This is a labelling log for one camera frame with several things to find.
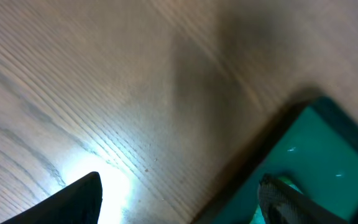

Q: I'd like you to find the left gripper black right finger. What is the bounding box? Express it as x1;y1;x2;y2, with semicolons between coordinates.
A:
258;174;347;224

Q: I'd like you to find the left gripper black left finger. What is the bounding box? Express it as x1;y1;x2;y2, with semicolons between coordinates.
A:
2;172;103;224

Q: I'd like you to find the rectangular dark green tray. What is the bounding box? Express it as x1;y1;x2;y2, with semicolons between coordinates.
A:
195;96;358;223

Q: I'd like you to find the green sponge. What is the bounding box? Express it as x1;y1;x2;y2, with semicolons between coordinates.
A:
250;176;302;224

